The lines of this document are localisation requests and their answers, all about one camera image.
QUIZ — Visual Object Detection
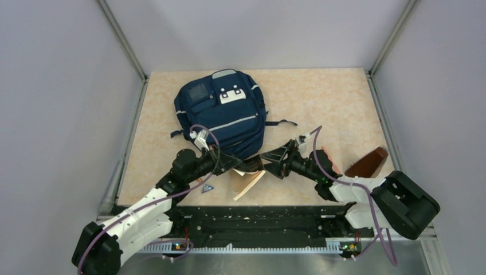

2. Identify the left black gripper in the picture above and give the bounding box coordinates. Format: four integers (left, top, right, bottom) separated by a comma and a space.
185, 144, 241, 183

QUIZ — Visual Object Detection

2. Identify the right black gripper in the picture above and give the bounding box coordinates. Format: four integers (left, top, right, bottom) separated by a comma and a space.
260, 139, 321, 182

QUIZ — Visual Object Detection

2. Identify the black paperback book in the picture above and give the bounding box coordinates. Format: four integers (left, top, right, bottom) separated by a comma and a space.
229, 155, 266, 201

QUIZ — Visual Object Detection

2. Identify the navy blue student backpack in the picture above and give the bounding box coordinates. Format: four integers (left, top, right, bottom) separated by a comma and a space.
170, 69, 279, 160

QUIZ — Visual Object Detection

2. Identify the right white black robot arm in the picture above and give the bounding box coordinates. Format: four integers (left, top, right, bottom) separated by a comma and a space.
260, 140, 441, 240

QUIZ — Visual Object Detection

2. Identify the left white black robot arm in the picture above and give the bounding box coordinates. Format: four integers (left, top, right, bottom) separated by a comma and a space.
72, 147, 242, 274

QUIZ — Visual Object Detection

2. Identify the blue triangular eraser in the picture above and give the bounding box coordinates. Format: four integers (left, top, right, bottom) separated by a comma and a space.
201, 184, 214, 194

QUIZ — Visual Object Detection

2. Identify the brown leather pouch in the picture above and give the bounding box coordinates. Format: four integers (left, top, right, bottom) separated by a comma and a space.
344, 146, 389, 178

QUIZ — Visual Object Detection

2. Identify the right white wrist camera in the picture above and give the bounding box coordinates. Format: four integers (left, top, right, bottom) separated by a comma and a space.
295, 133, 311, 152

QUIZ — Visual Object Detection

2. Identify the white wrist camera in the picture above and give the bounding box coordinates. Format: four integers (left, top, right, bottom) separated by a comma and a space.
295, 133, 311, 152
189, 129, 210, 151

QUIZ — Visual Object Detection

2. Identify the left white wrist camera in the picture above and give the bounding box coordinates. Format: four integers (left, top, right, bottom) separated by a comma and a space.
189, 129, 210, 151

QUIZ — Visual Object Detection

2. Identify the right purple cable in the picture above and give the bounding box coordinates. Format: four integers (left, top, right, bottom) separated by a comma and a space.
310, 125, 399, 267

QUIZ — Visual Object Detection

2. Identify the purple cable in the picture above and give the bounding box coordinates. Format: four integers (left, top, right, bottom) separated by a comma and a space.
77, 124, 221, 275
310, 125, 399, 267

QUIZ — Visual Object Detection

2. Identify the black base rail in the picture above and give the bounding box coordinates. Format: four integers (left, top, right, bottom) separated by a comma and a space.
164, 204, 374, 249

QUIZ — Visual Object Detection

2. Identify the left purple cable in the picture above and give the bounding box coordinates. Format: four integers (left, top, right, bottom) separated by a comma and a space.
77, 124, 221, 275

